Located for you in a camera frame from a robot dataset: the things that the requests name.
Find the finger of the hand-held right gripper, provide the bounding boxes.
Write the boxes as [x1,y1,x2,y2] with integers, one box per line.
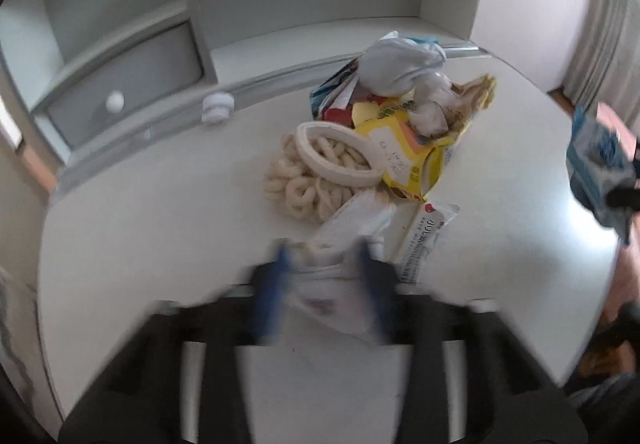
[605,186,640,215]

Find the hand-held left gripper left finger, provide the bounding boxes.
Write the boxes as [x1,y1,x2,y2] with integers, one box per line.
[57,240,301,444]

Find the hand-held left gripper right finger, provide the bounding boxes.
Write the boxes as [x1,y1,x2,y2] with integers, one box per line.
[350,240,588,444]

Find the blue printed snack packet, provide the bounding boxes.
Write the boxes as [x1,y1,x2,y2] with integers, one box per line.
[565,104,638,245]

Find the white plastic wrapper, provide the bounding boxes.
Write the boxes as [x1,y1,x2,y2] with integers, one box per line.
[287,189,398,345]

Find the bag of ring snacks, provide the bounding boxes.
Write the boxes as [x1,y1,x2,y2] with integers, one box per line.
[262,131,391,225]

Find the yellow snack bag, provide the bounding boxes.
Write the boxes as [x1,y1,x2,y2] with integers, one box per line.
[352,74,498,202]

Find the white tissue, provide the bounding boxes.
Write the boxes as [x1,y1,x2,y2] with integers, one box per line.
[407,74,461,137]

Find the grey curtain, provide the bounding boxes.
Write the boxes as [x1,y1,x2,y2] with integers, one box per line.
[560,0,640,125]

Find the blue and white packet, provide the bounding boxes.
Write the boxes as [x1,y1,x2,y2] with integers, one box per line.
[310,58,363,122]

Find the crumpled white plastic bag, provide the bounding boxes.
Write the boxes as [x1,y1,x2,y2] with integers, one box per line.
[357,31,451,99]

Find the grey drawer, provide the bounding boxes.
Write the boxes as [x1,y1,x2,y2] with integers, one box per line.
[45,21,206,149]

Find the white desk shelf unit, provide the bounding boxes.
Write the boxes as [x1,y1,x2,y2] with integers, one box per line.
[0,0,488,189]

